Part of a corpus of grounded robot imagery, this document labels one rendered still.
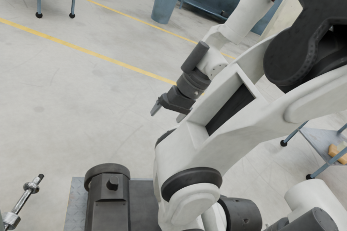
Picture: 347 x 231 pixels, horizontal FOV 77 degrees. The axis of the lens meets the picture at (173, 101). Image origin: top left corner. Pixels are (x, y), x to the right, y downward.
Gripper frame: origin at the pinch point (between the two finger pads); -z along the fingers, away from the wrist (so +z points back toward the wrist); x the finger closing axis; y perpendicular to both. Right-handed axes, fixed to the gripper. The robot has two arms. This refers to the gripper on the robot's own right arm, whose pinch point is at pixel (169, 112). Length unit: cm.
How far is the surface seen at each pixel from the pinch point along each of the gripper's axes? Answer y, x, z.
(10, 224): 17, 34, -48
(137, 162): -44, -40, -92
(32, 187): 4, 31, -47
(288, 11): -363, -363, 77
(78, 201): 3, 11, -60
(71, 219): 10, 13, -61
